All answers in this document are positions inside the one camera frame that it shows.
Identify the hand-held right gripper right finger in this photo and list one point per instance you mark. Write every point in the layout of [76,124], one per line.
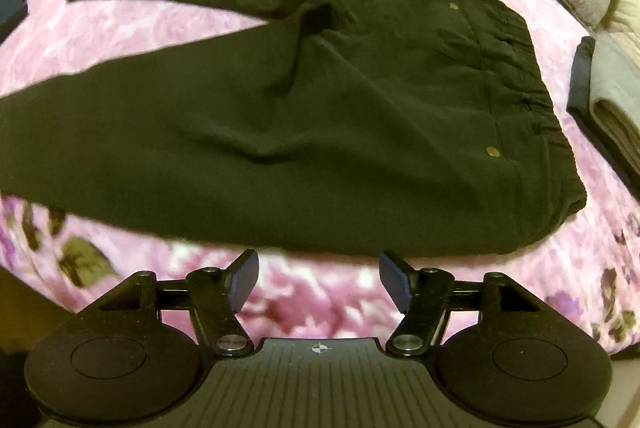
[393,277]

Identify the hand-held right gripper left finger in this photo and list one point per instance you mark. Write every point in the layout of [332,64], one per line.
[245,277]

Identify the black pants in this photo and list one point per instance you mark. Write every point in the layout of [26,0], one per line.
[300,107]

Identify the dark grey folded garment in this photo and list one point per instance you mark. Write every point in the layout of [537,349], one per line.
[580,82]

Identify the pink floral blanket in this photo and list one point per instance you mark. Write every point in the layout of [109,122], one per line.
[125,27]

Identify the light grey folded garment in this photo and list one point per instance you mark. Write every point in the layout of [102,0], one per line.
[617,97]

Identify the dark blue cloth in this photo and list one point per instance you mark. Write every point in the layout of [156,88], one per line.
[10,2]

